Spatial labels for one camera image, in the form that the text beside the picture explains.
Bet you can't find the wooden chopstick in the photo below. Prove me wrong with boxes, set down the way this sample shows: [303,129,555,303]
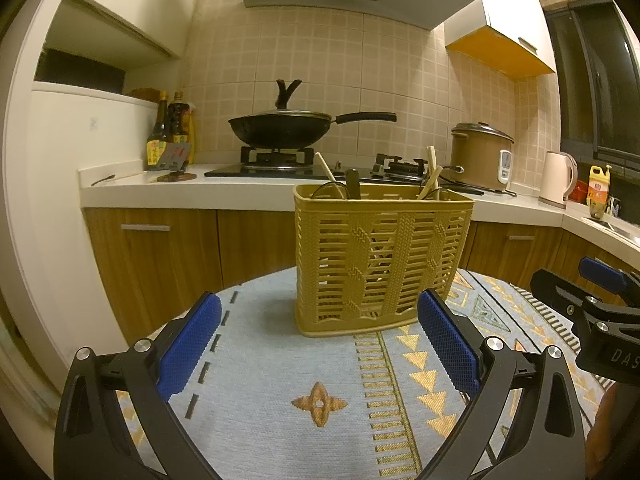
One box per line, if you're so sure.
[426,145,437,177]
[314,152,348,200]
[416,165,442,200]

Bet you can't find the beige plastic utensil basket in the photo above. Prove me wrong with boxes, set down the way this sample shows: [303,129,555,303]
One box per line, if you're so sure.
[293,183,474,337]

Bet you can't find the black plastic spoon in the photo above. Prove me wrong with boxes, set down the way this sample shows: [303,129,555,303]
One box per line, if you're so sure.
[345,168,361,200]

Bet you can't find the white kitchen countertop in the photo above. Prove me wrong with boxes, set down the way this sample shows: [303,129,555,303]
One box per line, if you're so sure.
[77,159,640,261]

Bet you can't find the person's right hand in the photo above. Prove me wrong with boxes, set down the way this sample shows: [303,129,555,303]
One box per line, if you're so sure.
[585,384,639,479]

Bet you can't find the steel sink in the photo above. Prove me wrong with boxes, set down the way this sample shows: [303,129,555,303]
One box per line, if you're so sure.
[594,219,640,246]

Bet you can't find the red box on counter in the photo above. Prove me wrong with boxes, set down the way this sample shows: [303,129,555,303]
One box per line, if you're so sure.
[568,180,589,204]

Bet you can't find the yellow dish soap bottle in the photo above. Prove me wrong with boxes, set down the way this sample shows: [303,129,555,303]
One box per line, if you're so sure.
[587,165,612,220]

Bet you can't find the pink electric kettle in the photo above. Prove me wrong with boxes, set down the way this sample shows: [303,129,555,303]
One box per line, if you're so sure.
[538,151,578,208]

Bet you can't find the brown rice cooker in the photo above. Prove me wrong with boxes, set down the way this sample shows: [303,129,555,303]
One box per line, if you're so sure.
[450,122,514,191]

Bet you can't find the blue patterned table mat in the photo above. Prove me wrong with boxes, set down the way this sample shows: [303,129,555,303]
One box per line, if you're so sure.
[117,263,616,480]

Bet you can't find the wooden base cabinets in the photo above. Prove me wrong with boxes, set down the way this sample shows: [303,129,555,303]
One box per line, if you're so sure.
[81,206,640,346]

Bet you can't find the dark window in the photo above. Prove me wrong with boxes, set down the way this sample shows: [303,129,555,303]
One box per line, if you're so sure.
[546,0,639,171]

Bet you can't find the black gas stove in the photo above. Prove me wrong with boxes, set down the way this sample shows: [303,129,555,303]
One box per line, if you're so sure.
[203,145,501,196]

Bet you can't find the slotted spatula on rest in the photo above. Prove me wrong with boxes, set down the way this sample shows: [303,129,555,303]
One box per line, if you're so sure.
[156,143,196,183]

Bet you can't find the red label sauce bottle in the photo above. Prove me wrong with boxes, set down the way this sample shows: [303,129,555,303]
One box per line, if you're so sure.
[167,91,193,164]

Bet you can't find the black wok lid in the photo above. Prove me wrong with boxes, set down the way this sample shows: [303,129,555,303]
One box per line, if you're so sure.
[255,79,332,120]

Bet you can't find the white orange wall cabinet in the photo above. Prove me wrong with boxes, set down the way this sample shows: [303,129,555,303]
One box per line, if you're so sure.
[444,0,556,79]

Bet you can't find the black wok with handle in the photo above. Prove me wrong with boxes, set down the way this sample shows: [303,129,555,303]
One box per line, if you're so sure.
[229,110,397,150]

